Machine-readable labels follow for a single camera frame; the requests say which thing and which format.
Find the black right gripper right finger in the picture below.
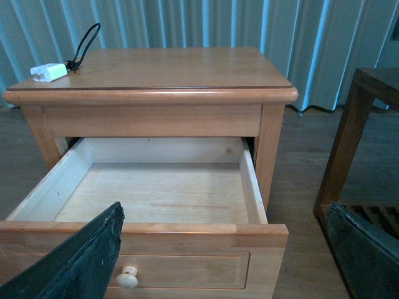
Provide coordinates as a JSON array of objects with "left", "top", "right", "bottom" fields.
[{"left": 326, "top": 202, "right": 398, "bottom": 298}]

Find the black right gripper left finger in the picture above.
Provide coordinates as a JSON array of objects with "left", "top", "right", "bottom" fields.
[{"left": 1, "top": 202, "right": 125, "bottom": 298}]

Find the round drawer knob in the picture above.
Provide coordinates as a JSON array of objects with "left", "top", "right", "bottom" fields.
[{"left": 116, "top": 265, "right": 138, "bottom": 289}]

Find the wooden drawer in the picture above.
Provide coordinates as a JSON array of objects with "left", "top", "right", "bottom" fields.
[{"left": 1, "top": 138, "right": 288, "bottom": 298}]

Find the white charger adapter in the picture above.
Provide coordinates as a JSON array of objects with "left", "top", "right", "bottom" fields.
[{"left": 30, "top": 63, "right": 67, "bottom": 82}]

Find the black charger cable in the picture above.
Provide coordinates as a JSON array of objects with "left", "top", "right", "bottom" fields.
[{"left": 65, "top": 22, "right": 102, "bottom": 72}]

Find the dark wooden side table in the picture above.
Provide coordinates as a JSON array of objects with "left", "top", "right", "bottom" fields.
[{"left": 314, "top": 67, "right": 398, "bottom": 298}]

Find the light wooden nightstand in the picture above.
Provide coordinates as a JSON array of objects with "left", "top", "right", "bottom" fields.
[{"left": 4, "top": 47, "right": 298, "bottom": 204}]

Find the light blue curtain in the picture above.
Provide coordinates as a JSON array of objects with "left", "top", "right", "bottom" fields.
[{"left": 1, "top": 1, "right": 398, "bottom": 111}]

